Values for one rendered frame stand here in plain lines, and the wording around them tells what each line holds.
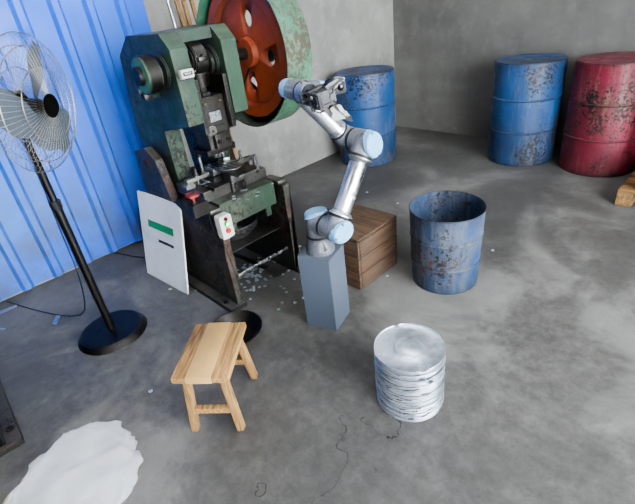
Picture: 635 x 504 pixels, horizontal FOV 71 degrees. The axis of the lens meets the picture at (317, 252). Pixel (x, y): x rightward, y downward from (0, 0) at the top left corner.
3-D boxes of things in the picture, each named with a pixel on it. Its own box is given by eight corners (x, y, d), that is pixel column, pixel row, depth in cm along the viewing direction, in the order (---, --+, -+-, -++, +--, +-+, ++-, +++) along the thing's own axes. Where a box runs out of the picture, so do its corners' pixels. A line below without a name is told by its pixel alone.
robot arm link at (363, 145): (329, 238, 220) (365, 131, 212) (350, 248, 210) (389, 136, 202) (312, 234, 212) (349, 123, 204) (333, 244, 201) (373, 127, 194)
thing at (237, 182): (262, 189, 254) (258, 167, 247) (243, 198, 246) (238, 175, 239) (237, 181, 270) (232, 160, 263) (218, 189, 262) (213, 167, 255)
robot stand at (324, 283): (350, 311, 253) (343, 243, 230) (336, 331, 240) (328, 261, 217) (322, 305, 261) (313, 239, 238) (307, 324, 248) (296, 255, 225)
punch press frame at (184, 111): (288, 249, 290) (249, 20, 222) (235, 280, 266) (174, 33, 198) (220, 220, 342) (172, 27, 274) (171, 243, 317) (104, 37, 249)
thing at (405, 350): (426, 318, 197) (426, 316, 197) (458, 362, 173) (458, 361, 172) (364, 333, 193) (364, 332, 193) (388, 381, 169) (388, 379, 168)
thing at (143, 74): (256, 70, 253) (250, 35, 244) (150, 96, 215) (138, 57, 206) (238, 69, 264) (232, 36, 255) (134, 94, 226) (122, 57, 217)
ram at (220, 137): (237, 144, 253) (226, 90, 238) (215, 152, 245) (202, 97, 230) (220, 140, 265) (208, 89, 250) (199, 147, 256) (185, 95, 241)
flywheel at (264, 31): (276, -54, 230) (219, 20, 288) (245, -53, 219) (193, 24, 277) (332, 79, 243) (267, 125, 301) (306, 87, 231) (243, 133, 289)
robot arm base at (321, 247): (339, 244, 230) (338, 227, 225) (327, 259, 219) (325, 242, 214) (314, 240, 236) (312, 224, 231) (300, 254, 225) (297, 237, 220)
